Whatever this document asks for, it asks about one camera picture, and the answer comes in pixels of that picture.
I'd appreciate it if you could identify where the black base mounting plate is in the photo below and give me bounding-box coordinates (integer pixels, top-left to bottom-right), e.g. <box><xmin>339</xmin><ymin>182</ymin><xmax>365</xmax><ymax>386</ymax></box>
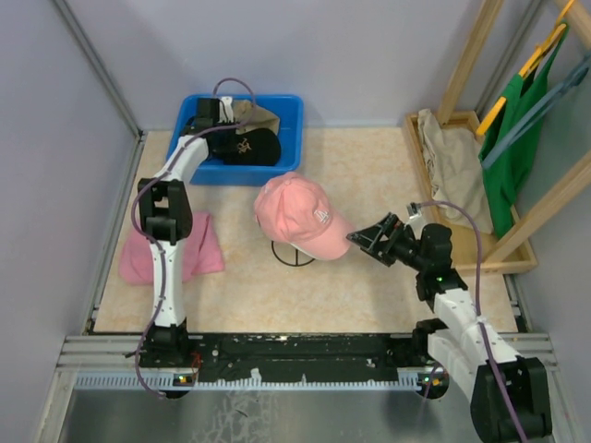
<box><xmin>141</xmin><ymin>333</ymin><xmax>433</xmax><ymax>383</ymax></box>

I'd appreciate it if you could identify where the black baseball cap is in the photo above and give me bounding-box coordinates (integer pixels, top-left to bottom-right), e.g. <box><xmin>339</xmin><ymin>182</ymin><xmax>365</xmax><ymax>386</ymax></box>
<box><xmin>213</xmin><ymin>128</ymin><xmax>282</xmax><ymax>166</ymax></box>

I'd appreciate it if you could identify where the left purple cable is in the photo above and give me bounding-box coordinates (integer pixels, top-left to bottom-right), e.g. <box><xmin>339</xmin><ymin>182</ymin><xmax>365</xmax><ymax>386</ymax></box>
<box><xmin>130</xmin><ymin>77</ymin><xmax>259</xmax><ymax>401</ymax></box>

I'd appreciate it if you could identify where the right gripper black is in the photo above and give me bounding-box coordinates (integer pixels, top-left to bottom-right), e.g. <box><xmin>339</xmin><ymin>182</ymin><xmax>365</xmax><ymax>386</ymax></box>
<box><xmin>347</xmin><ymin>212</ymin><xmax>428</xmax><ymax>272</ymax></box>

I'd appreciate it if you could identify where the pink folded cloth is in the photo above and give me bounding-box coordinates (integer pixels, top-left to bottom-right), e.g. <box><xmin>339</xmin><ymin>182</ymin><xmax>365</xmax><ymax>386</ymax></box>
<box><xmin>118</xmin><ymin>211</ymin><xmax>225</xmax><ymax>285</ymax></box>

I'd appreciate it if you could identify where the black wire hat stand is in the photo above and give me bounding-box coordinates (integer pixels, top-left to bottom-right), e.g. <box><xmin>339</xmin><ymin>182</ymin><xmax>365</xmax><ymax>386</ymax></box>
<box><xmin>271</xmin><ymin>241</ymin><xmax>315</xmax><ymax>268</ymax></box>

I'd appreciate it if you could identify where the tan baseball cap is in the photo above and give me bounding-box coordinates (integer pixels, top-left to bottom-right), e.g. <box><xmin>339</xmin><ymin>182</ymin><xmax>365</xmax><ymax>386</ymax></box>
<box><xmin>232</xmin><ymin>100</ymin><xmax>281</xmax><ymax>135</ymax></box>

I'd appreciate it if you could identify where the green tank top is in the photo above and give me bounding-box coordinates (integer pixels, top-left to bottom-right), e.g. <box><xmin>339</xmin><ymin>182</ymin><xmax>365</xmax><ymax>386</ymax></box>
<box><xmin>478</xmin><ymin>21</ymin><xmax>569</xmax><ymax>238</ymax></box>

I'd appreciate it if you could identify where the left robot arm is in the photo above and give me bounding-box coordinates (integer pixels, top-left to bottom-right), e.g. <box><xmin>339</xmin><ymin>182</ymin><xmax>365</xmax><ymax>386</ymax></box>
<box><xmin>132</xmin><ymin>96</ymin><xmax>237</xmax><ymax>367</ymax></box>

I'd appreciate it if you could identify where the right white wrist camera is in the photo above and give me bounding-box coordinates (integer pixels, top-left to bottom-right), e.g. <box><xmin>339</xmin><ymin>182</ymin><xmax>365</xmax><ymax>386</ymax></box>
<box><xmin>406</xmin><ymin>202</ymin><xmax>424</xmax><ymax>229</ymax></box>

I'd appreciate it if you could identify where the blue plastic bin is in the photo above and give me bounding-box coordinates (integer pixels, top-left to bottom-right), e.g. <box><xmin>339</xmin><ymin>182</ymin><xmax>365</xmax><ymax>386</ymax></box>
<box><xmin>190</xmin><ymin>94</ymin><xmax>304</xmax><ymax>186</ymax></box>

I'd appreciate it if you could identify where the wooden clothes rack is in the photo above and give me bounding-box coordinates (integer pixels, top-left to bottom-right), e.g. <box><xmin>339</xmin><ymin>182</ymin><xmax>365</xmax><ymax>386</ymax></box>
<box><xmin>403</xmin><ymin>1</ymin><xmax>590</xmax><ymax>274</ymax></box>

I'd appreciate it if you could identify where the aluminium rail frame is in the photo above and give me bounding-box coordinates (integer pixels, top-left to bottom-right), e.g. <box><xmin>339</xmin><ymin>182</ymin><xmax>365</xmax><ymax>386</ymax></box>
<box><xmin>54</xmin><ymin>334</ymin><xmax>562</xmax><ymax>393</ymax></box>

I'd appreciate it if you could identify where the grey blue hanger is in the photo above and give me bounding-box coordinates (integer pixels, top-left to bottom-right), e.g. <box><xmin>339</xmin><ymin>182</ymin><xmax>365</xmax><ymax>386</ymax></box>
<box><xmin>481</xmin><ymin>51</ymin><xmax>590</xmax><ymax>170</ymax></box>

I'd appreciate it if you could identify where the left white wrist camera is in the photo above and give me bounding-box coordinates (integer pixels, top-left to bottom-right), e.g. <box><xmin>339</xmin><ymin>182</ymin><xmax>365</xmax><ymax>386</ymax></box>
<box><xmin>218</xmin><ymin>96</ymin><xmax>235</xmax><ymax>125</ymax></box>

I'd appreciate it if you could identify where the pink baseball cap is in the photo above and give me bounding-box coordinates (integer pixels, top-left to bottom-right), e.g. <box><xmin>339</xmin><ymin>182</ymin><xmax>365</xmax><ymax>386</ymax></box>
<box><xmin>253</xmin><ymin>172</ymin><xmax>354</xmax><ymax>261</ymax></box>

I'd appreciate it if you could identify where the yellow hanger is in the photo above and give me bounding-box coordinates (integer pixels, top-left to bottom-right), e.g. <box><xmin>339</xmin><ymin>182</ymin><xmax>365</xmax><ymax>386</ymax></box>
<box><xmin>476</xmin><ymin>0</ymin><xmax>576</xmax><ymax>137</ymax></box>

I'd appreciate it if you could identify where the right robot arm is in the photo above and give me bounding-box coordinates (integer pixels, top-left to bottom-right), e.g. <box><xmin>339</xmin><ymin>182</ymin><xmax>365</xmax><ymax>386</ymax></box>
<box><xmin>347</xmin><ymin>213</ymin><xmax>553</xmax><ymax>442</ymax></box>

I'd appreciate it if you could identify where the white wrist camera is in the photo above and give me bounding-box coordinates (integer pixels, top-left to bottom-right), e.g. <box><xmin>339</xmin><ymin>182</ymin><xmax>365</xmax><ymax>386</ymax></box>
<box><xmin>406</xmin><ymin>202</ymin><xmax>424</xmax><ymax>229</ymax></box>
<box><xmin>218</xmin><ymin>96</ymin><xmax>235</xmax><ymax>125</ymax></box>

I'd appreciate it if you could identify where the beige cloth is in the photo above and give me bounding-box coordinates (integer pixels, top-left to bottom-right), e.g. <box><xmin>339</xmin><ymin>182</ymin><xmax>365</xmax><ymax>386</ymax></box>
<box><xmin>417</xmin><ymin>109</ymin><xmax>493</xmax><ymax>234</ymax></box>

